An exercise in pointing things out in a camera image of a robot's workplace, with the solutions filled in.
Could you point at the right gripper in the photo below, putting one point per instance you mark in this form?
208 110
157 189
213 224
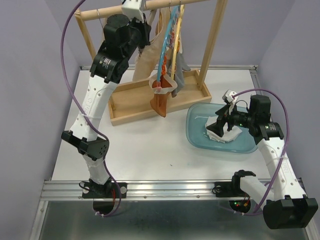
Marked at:
218 126

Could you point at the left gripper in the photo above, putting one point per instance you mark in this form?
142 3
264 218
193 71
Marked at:
145 28

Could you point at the beige cotton underwear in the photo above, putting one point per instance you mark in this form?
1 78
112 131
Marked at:
145 63

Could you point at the blue plastic hanger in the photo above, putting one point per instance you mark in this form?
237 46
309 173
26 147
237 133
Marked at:
174 14

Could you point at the orange and cream underwear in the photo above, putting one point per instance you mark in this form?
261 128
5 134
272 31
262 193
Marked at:
159 101

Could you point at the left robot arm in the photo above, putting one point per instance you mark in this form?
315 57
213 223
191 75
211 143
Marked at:
122 36

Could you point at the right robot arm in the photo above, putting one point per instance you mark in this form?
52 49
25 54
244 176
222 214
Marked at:
283 202

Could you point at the plain grey underwear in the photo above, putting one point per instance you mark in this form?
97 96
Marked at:
180 67

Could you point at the yellow plastic hanger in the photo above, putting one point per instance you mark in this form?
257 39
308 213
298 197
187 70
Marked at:
176 42

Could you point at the teal plastic bin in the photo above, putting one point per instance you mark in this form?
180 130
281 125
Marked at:
196 132

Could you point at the wooden clothes rack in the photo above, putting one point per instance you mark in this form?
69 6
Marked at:
131 100

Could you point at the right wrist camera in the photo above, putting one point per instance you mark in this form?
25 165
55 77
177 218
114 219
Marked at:
230 99

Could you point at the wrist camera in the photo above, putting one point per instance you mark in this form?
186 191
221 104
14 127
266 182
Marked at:
133 9
230 99

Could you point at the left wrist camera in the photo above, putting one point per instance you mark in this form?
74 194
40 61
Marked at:
133 9

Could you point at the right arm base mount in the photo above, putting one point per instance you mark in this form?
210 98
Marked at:
225 189

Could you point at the aluminium mounting rail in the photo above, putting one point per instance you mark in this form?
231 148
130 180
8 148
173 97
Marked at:
136 191

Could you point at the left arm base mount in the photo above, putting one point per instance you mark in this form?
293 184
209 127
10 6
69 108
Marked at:
109 190

